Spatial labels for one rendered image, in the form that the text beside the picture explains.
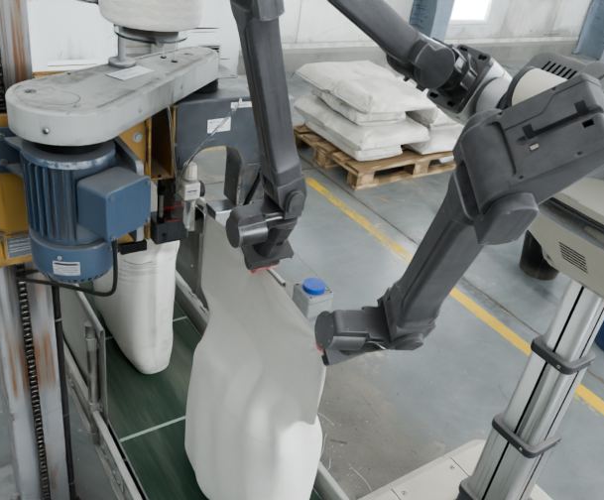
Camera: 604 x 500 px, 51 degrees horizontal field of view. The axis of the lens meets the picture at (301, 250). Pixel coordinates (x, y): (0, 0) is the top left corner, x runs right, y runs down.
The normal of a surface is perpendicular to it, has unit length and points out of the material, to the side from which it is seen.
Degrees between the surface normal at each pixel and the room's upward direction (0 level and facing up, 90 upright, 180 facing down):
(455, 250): 121
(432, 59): 93
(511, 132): 56
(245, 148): 90
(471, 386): 0
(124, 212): 90
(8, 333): 90
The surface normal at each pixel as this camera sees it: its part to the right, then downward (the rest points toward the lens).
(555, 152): -0.57, -0.29
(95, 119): 0.71, 0.45
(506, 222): 0.13, 0.89
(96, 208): -0.53, 0.38
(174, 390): 0.14, -0.84
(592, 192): -0.43, -0.52
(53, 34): 0.50, 0.51
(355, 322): 0.40, -0.45
